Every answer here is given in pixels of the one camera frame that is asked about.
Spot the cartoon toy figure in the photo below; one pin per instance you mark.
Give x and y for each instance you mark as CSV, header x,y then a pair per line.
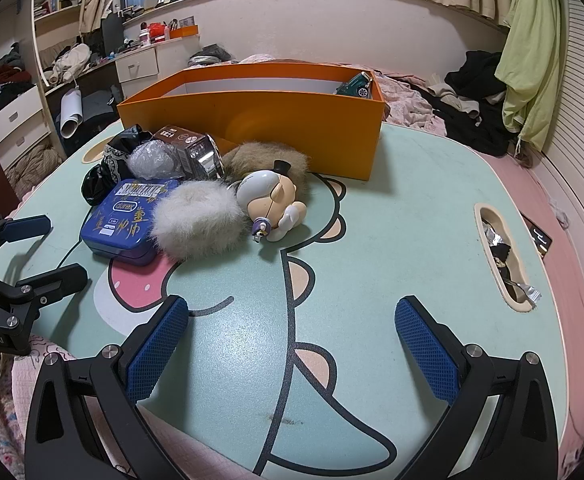
x,y
262,190

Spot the small orange box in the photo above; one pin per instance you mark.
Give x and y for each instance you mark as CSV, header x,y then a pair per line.
x,y
184,32

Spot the red bag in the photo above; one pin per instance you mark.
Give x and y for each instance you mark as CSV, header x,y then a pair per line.
x,y
157,31

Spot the white drawer unit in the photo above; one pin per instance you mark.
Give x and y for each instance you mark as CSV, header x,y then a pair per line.
x,y
16,125

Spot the black and red card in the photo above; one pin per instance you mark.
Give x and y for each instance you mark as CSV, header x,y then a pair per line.
x,y
537,235

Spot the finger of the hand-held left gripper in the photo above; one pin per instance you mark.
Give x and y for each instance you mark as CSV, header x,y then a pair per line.
x,y
61,277
26,227

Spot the rolled white paper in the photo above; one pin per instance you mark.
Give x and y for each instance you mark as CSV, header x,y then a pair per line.
x,y
71,115

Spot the orange cardboard box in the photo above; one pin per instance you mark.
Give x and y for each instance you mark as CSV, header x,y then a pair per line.
x,y
297,130

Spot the black lace scrunchie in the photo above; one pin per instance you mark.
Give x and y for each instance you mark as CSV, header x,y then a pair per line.
x,y
96,180

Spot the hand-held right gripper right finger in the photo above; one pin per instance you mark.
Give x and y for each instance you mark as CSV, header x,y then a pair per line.
x,y
427,355

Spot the brown fur pompom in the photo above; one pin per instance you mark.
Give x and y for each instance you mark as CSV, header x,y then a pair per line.
x,y
267,152

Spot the flat silver wrapper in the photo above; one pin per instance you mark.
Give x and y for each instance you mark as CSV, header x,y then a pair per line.
x,y
524,294

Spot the light green hanging shirt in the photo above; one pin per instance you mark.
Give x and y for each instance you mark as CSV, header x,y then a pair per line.
x,y
532,60

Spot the messy clothes heap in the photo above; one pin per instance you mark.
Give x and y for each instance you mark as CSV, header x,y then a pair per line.
x,y
11,77

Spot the black snack wrapper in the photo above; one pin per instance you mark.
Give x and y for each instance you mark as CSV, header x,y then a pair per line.
x,y
501,259

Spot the white bundled cloth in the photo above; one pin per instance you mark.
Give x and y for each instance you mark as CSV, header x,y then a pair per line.
x,y
69,62

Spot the blue tin box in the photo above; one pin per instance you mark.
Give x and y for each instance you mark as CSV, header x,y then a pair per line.
x,y
121,220

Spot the brown carton box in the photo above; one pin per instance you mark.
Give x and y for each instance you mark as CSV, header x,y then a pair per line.
x,y
176,136

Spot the white fur pompom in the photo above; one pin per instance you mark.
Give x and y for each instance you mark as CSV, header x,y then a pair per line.
x,y
196,220

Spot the mint cartoon print desktop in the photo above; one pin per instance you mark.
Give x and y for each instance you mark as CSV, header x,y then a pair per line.
x,y
397,260

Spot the white desk with drawer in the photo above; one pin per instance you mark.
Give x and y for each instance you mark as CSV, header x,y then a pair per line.
x,y
136,65

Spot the grey coiled cloth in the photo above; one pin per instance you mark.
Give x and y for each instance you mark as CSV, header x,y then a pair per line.
x,y
210,55

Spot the beige knit blanket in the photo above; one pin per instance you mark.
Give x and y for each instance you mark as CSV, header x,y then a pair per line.
x,y
34,172

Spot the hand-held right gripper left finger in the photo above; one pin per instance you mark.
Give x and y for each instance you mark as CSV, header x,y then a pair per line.
x,y
156,355

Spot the green toy car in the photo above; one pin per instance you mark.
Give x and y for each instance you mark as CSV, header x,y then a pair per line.
x,y
357,85

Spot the crumpled silver foil wrapper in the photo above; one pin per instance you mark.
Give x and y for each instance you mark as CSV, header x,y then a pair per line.
x,y
494,235

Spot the pink bed sheet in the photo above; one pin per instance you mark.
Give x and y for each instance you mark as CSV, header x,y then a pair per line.
x,y
562,270

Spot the pile of black clothes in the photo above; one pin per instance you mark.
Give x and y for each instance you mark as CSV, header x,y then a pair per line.
x,y
472,70

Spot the bubble wrap bundle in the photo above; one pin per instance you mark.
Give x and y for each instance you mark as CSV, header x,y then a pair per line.
x,y
151,160

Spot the white wall shelf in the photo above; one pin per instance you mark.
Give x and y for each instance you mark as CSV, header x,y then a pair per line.
x,y
56,10

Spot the pink floral quilt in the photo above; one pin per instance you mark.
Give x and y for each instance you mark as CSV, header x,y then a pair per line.
x,y
412,105

